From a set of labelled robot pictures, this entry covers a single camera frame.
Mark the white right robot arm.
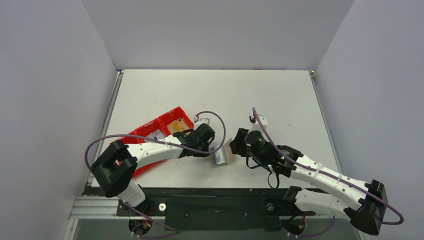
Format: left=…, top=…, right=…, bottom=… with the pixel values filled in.
left=229, top=128, right=388, bottom=236

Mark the gold card in tray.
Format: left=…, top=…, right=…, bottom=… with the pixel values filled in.
left=167, top=118, right=189, bottom=134

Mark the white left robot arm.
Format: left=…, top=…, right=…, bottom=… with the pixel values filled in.
left=90, top=123, right=215, bottom=215

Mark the silver striped card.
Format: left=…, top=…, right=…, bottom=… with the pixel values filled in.
left=147, top=129, right=166, bottom=140

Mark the aluminium frame rail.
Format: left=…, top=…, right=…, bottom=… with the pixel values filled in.
left=67, top=197, right=167, bottom=220

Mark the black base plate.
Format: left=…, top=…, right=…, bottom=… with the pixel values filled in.
left=82, top=187, right=329, bottom=232

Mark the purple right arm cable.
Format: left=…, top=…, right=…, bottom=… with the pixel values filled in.
left=251, top=107, right=405, bottom=239

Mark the red plastic tray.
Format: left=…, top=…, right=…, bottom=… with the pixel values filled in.
left=119, top=106, right=194, bottom=179

